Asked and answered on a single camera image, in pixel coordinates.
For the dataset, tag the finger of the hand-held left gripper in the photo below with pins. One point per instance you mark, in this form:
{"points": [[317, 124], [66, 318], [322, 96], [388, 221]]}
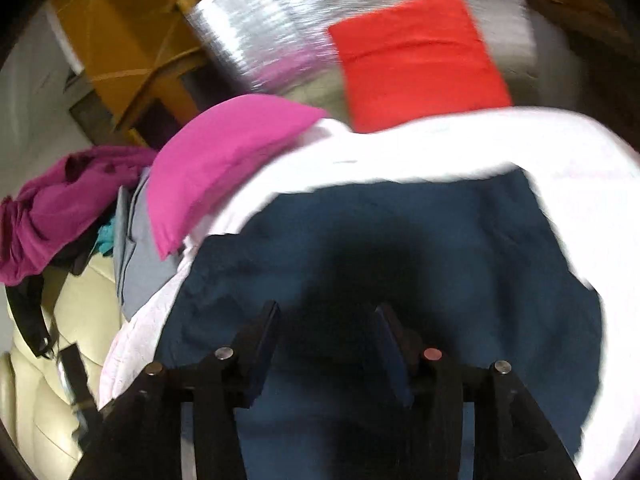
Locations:
{"points": [[80, 385]]}

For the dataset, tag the silver foil board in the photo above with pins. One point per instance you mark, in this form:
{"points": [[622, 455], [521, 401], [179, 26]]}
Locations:
{"points": [[260, 25]]}

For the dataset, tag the magenta pillow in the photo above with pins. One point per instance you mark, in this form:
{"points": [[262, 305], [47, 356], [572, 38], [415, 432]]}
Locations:
{"points": [[220, 170]]}

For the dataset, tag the white fleece blanket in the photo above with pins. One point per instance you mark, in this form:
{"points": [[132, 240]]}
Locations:
{"points": [[450, 150]]}

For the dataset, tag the black garment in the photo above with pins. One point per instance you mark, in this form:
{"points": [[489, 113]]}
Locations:
{"points": [[30, 315]]}

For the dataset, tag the red pillow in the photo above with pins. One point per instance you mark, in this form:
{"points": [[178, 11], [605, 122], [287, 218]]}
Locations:
{"points": [[420, 65]]}

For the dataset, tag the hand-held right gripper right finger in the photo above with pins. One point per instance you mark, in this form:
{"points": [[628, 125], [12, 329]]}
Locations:
{"points": [[392, 360]]}

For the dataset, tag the grey garment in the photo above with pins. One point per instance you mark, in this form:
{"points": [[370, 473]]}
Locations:
{"points": [[142, 270]]}

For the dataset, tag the cream leather sofa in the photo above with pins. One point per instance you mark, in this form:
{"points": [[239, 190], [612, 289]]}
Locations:
{"points": [[35, 410]]}

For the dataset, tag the navy quilted jacket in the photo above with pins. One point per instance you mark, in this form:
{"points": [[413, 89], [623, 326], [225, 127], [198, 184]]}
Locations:
{"points": [[475, 240]]}

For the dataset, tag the wooden pillar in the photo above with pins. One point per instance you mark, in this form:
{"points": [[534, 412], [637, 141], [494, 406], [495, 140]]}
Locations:
{"points": [[125, 25]]}

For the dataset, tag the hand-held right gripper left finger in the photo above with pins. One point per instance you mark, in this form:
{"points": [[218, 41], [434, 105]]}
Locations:
{"points": [[260, 350]]}

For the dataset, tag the magenta fleece garment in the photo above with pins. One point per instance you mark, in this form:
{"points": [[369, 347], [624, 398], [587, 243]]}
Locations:
{"points": [[55, 210]]}

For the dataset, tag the teal garment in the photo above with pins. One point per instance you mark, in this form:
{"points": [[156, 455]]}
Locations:
{"points": [[107, 240]]}

